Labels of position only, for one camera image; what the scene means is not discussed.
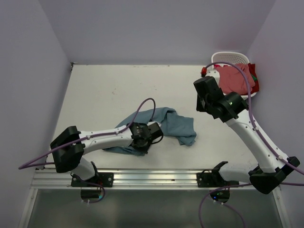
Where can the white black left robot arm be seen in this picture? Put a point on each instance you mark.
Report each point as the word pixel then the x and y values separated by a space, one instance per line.
pixel 68 149

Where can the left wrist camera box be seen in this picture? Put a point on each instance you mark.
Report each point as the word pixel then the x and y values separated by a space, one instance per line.
pixel 155 130

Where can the aluminium table edge rail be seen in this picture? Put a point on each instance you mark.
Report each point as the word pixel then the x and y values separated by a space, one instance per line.
pixel 124 179

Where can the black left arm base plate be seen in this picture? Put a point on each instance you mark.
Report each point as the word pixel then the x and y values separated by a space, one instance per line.
pixel 104 179

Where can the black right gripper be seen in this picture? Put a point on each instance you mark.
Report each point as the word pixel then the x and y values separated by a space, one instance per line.
pixel 199 107

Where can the white perforated laundry basket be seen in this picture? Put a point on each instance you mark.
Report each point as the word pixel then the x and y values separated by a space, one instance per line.
pixel 221 58

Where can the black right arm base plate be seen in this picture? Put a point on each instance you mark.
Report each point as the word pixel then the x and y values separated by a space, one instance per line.
pixel 208 179

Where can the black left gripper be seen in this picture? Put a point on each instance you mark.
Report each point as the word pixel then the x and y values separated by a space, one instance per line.
pixel 145 148

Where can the pink t shirt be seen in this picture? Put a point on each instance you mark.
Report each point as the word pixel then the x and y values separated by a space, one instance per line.
pixel 231 80

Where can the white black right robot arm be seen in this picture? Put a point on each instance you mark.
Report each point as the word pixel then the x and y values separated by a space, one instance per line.
pixel 273 165

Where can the red green patterned cloth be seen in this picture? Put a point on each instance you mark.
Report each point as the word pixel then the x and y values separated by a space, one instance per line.
pixel 252 69

